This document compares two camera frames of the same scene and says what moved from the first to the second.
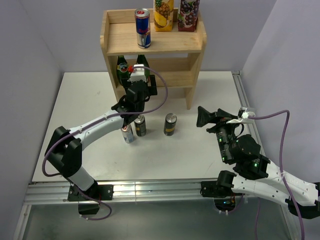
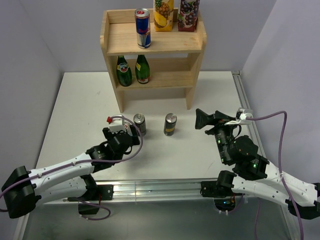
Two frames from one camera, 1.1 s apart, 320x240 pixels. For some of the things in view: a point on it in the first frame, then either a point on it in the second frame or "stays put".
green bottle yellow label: x=141 y=59 stays put
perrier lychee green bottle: x=122 y=69 stays put
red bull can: x=143 y=25 stays put
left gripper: x=153 y=89 → x=135 y=140
